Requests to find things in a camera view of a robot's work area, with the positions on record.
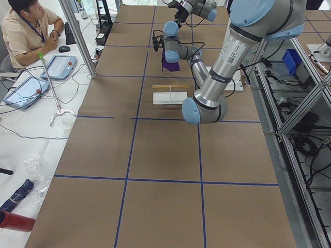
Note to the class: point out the black computer mouse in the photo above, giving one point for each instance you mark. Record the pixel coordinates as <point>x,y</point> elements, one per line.
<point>64,48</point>

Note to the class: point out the blue plastic bin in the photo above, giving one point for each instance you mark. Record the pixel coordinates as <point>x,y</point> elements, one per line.
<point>292,61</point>

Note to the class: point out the blue teach pendant lower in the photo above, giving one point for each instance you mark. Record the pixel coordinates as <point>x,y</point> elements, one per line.
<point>27,93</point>

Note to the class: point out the crumpled clear plastic bag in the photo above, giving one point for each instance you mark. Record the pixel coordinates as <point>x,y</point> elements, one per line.
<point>39,173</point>

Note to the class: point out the purple towel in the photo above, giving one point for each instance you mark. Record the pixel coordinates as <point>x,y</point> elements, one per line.
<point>169,66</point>

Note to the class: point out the black keyboard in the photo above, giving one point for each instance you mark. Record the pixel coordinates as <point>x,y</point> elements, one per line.
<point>70,39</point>

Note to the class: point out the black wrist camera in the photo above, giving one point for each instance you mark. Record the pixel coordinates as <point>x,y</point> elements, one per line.
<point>157,40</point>

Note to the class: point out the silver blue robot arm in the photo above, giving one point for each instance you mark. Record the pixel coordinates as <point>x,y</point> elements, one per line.
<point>250,23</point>
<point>204,9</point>

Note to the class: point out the wooden rack rod left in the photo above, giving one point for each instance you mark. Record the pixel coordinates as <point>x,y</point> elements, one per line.
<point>170,86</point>

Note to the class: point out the red cylinder bottle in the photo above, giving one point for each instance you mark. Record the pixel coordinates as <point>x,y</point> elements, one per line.
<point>16,222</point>

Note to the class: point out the white towel rack base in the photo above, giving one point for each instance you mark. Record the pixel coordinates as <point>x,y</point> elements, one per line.
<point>169,98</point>

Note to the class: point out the seated person beige shirt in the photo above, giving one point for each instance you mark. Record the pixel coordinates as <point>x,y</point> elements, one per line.
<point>29,29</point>

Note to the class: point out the blue teach pendant upper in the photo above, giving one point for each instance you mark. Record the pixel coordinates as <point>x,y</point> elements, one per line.
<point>61,66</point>

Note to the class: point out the aluminium frame post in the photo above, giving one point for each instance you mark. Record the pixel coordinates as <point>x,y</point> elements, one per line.
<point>71,19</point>

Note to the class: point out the blue teach pendant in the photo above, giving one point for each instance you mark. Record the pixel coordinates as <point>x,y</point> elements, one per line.
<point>27,93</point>
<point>61,66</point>

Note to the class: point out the reacher grabber stick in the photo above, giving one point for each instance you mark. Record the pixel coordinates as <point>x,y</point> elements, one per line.
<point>60,111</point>

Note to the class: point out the folded dark blue umbrella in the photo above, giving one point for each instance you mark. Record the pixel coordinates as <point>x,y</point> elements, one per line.
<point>18,196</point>

